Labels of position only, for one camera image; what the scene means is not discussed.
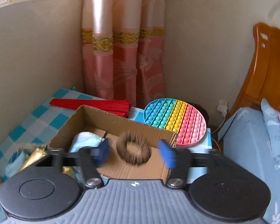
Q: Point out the white wall plug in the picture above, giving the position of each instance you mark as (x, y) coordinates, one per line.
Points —
(222, 106)

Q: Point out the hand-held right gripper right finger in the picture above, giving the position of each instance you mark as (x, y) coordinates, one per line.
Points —
(167, 154)

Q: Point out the pink patterned curtain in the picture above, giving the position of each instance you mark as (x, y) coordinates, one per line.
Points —
(121, 63)

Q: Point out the dark round object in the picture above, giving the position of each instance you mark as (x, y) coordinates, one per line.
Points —
(204, 116)

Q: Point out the red folding fan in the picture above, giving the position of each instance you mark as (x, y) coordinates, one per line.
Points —
(84, 103)

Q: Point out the gold tissue pack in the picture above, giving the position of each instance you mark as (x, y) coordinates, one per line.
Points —
(35, 157)

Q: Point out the cardboard box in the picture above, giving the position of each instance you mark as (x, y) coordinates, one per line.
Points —
(121, 126)

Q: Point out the brown fuzzy scrunchie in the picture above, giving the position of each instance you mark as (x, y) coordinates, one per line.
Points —
(120, 145)

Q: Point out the wooden headboard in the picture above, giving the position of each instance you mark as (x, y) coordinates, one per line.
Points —
(266, 74)

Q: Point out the rainbow pop bubble toy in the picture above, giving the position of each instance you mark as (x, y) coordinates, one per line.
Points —
(172, 119)

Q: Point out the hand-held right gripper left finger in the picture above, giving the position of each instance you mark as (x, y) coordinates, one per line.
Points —
(103, 149)

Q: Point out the blue checked tablecloth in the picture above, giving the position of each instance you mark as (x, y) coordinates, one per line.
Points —
(37, 119)

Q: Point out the grey-blue floral pillow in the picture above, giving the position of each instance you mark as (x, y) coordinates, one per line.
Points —
(273, 130)

